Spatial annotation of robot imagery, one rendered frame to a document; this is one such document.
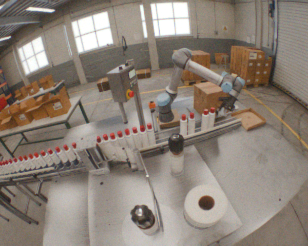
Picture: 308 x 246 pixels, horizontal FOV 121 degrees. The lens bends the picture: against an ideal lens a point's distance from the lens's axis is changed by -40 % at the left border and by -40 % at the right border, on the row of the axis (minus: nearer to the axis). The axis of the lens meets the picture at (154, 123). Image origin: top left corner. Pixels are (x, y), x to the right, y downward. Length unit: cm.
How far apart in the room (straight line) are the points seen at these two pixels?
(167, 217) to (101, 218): 37
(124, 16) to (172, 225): 615
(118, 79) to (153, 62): 546
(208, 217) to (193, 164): 43
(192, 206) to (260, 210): 48
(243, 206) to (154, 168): 63
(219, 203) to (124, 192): 54
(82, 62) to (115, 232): 634
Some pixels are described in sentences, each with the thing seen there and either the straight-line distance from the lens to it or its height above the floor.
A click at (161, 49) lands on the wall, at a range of 626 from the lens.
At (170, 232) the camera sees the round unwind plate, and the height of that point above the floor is 89.
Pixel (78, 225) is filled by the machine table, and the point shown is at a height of 83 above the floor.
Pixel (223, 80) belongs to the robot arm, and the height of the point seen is 132.
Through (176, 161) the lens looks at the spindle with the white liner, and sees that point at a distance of 81.
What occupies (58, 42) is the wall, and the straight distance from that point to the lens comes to 698.
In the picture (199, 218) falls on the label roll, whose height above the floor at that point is 102.
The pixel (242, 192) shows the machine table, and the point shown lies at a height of 83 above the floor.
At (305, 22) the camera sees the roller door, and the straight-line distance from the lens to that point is 496.
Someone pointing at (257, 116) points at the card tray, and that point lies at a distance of 170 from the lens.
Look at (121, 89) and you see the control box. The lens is 84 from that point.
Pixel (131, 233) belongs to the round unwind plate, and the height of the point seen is 89.
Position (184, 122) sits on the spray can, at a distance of 105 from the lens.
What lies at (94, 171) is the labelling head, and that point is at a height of 93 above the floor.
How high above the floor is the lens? 167
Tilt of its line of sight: 36 degrees down
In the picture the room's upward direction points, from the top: 9 degrees counter-clockwise
